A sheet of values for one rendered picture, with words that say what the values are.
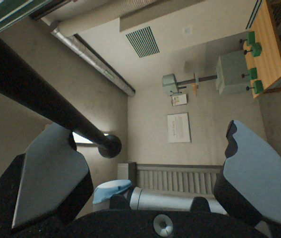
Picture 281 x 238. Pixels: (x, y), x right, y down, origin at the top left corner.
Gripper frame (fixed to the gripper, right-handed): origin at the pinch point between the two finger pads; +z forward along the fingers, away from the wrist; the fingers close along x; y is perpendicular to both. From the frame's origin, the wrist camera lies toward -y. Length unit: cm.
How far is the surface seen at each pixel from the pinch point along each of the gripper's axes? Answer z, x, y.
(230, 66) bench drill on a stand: 194, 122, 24
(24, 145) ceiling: 89, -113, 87
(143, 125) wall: 263, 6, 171
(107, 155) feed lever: 2.6, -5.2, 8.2
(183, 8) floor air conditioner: 146, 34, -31
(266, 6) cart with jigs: 127, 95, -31
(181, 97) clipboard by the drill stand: 274, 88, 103
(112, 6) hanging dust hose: 159, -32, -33
